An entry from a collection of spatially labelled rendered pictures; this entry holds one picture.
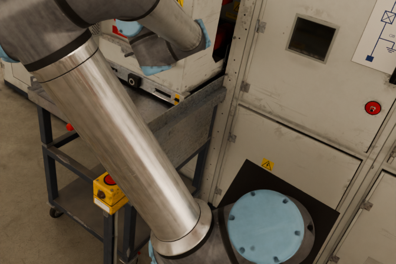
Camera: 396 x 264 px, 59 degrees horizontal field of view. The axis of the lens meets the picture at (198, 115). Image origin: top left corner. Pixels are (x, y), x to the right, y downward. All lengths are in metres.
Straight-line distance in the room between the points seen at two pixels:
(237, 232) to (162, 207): 0.17
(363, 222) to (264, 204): 1.13
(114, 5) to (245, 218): 0.48
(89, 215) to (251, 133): 0.94
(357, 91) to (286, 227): 0.89
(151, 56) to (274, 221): 0.59
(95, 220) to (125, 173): 1.31
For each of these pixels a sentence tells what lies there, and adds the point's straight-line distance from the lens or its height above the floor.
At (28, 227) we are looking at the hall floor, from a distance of 2.19.
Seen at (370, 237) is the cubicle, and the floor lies 0.44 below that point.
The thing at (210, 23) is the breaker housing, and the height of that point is 1.21.
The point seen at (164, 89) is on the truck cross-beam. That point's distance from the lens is 1.53.
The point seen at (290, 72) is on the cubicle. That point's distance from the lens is 1.57.
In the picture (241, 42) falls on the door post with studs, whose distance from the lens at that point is 1.65.
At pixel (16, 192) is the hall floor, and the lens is 2.39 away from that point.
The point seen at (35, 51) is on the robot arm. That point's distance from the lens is 0.56.
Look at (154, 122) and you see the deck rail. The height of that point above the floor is 0.90.
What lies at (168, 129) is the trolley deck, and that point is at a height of 0.85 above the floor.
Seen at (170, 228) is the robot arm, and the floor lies 1.10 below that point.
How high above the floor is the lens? 1.68
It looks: 33 degrees down
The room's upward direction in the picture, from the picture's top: 10 degrees clockwise
